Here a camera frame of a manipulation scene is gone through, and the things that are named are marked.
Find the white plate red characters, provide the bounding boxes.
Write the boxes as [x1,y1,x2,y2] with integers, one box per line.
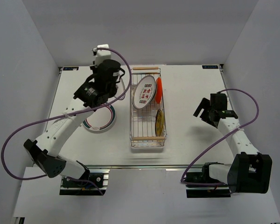
[133,75,156,110]
[82,105,116,133]

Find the yellow patterned plate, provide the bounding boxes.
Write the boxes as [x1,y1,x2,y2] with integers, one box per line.
[155,109,165,136]

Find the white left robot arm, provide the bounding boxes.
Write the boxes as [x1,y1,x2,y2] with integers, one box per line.
[24,59,123,186]

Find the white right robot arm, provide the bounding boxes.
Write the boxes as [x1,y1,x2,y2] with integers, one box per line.
[194,93,273,194]

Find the orange plastic plate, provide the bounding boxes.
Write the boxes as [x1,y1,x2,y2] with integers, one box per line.
[154,77,162,104]

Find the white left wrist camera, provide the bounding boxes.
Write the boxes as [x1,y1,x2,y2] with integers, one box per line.
[92,44,111,67]

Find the metal wire dish rack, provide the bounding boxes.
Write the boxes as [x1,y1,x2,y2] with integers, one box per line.
[130,67,168,150]

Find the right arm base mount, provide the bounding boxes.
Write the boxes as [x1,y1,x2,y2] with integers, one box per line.
[183,162,231,198]

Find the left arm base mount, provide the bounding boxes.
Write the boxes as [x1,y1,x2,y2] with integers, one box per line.
[59,169,109,196]

